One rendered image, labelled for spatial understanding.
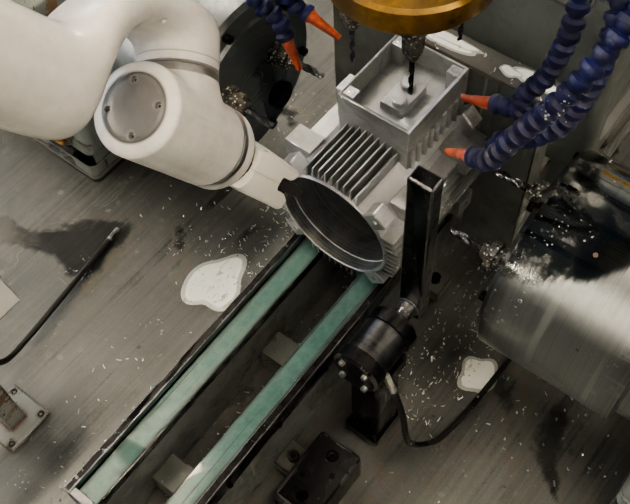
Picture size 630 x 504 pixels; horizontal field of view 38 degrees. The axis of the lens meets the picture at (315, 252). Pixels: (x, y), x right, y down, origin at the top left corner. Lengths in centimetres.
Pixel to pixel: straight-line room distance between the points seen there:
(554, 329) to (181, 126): 43
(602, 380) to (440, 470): 31
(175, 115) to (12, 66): 17
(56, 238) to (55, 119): 74
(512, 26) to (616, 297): 41
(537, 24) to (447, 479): 57
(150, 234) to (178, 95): 64
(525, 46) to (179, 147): 56
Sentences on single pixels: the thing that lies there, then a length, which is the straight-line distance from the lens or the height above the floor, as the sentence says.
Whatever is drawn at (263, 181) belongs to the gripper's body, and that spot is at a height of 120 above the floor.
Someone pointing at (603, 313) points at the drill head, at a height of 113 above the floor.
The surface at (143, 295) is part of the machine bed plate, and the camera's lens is 134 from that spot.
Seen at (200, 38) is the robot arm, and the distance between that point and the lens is 83.
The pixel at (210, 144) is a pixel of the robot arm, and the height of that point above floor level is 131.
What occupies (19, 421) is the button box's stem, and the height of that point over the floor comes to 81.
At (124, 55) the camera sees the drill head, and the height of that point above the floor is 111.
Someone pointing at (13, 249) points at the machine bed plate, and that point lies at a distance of 144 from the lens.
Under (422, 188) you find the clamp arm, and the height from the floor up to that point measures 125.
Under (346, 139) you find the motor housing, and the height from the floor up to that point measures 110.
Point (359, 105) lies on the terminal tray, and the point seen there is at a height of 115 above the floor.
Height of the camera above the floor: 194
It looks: 58 degrees down
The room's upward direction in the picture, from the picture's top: 5 degrees counter-clockwise
